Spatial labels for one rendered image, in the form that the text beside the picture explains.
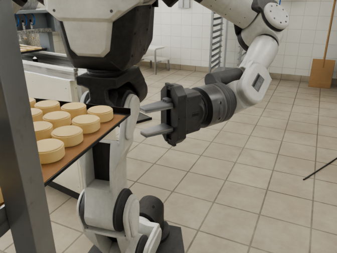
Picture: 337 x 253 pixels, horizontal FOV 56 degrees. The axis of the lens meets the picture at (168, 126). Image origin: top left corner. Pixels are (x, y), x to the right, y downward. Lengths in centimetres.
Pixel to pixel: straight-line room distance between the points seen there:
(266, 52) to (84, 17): 47
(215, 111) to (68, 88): 131
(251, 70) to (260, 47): 13
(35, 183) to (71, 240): 161
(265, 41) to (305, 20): 457
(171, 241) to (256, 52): 107
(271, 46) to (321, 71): 439
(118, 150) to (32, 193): 62
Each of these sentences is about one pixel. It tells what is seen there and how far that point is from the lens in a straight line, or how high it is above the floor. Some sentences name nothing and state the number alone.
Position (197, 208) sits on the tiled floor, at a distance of 211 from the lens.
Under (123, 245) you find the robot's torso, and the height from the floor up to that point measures 47.
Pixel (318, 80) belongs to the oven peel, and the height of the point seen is 11.
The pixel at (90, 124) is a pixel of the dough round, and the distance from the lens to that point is 57.
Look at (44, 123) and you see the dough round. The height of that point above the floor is 106.
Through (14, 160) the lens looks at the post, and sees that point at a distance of 33.
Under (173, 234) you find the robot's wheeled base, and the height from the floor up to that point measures 17.
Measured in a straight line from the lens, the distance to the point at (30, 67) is 212.
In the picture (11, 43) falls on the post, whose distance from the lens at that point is 31.
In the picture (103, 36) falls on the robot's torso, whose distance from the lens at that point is 87.
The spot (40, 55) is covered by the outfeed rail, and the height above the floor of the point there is 87.
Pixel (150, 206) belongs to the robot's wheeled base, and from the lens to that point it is 153.
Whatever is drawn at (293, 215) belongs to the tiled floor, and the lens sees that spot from 219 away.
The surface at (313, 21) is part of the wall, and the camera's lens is 542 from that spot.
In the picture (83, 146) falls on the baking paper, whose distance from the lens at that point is 53.
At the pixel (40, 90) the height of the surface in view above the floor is 74.
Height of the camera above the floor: 127
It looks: 22 degrees down
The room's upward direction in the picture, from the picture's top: straight up
